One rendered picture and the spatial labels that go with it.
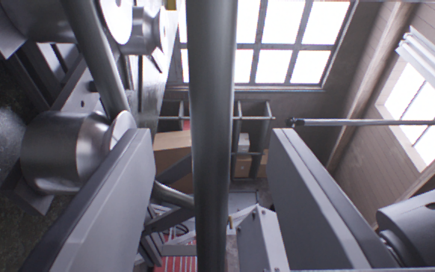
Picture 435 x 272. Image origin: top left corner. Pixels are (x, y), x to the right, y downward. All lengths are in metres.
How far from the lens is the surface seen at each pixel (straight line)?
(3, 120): 0.22
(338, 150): 4.63
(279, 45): 3.74
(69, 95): 0.20
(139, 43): 0.28
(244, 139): 4.33
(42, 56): 0.21
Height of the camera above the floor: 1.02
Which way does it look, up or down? 2 degrees up
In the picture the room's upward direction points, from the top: 90 degrees clockwise
